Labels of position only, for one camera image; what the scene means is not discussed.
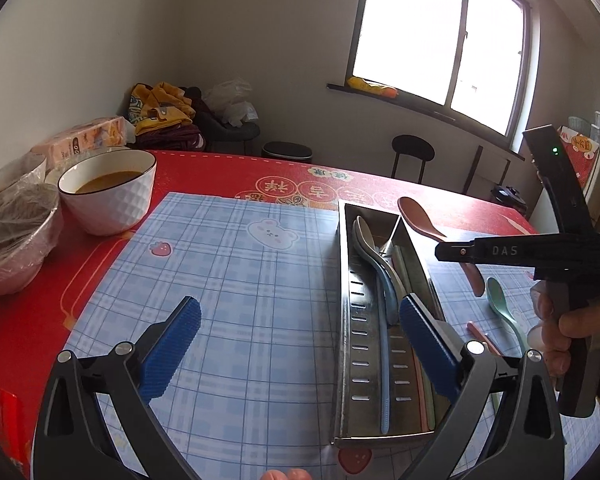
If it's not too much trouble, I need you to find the pink chopstick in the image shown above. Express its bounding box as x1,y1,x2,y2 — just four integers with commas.
412,349,429,432
466,321,503,356

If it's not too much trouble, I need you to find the green spoon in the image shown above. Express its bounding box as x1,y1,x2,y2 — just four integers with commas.
486,278,529,353

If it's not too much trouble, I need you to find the steel utensil tray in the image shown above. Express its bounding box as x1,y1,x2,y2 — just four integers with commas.
332,202,450,448

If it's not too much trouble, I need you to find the blue spoon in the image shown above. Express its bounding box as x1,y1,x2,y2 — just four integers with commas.
378,271,400,326

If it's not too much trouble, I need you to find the pink spoon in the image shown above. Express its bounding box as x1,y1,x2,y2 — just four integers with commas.
398,196,486,297

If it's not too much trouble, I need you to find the beige spoon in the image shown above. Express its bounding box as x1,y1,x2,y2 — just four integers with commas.
353,216,406,301

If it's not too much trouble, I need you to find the green chopstick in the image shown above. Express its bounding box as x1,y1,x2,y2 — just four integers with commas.
391,246,413,294

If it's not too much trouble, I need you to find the person's right hand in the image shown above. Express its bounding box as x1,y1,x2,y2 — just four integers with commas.
530,281,600,378

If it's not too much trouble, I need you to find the person's left hand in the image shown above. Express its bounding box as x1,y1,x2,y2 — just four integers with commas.
260,468,312,480

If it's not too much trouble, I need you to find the red cloth on refrigerator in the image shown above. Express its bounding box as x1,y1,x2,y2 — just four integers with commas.
558,126,600,188

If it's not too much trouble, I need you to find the blue plaid placemat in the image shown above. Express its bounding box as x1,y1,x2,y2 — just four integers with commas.
61,192,600,480

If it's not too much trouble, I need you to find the black stool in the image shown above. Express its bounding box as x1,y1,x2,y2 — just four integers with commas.
391,134,436,184

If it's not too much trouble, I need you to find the plastic covered bowl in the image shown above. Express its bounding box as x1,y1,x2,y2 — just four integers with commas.
0,183,64,296

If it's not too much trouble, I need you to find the white textured bowl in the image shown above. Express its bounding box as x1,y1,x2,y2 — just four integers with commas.
57,150,157,236

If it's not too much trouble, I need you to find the yellow item on windowsill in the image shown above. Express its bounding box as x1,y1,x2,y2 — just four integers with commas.
346,76,399,99

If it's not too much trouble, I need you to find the black round bin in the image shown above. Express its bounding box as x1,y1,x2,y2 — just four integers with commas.
261,141,313,164

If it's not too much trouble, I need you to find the tissue pack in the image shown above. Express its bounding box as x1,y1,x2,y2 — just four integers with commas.
30,116,125,168

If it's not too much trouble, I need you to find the yellow and red clothes pile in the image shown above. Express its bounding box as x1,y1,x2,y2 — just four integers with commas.
125,81,206,152

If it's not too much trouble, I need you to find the white plastic bag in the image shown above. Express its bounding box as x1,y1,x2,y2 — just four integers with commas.
202,78,259,127

